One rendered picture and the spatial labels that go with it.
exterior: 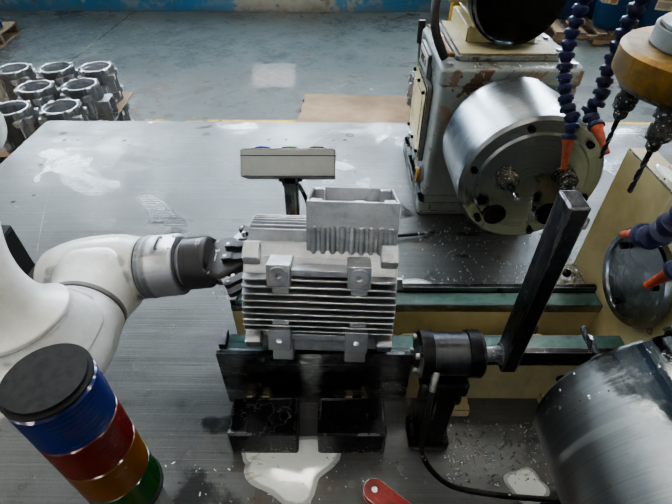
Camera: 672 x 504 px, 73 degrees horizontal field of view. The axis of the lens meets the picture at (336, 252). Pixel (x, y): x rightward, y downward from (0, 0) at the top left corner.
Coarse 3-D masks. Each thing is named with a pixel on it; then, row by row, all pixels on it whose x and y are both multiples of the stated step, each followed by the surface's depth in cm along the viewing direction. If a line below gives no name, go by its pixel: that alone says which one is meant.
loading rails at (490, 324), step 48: (432, 288) 77; (480, 288) 77; (576, 288) 77; (240, 336) 70; (576, 336) 70; (240, 384) 71; (288, 384) 71; (336, 384) 71; (384, 384) 71; (480, 384) 73; (528, 384) 72
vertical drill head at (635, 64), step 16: (640, 32) 49; (656, 32) 45; (624, 48) 46; (640, 48) 45; (656, 48) 45; (624, 64) 46; (640, 64) 44; (656, 64) 43; (624, 80) 46; (640, 80) 44; (656, 80) 43; (624, 96) 52; (640, 96) 45; (656, 96) 43; (624, 112) 52; (656, 112) 46; (656, 128) 46; (608, 144) 56; (656, 144) 47; (640, 176) 50
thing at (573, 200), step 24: (576, 192) 41; (552, 216) 43; (576, 216) 40; (552, 240) 43; (576, 240) 42; (552, 264) 44; (528, 288) 48; (552, 288) 46; (528, 312) 49; (504, 336) 55; (528, 336) 52; (504, 360) 55
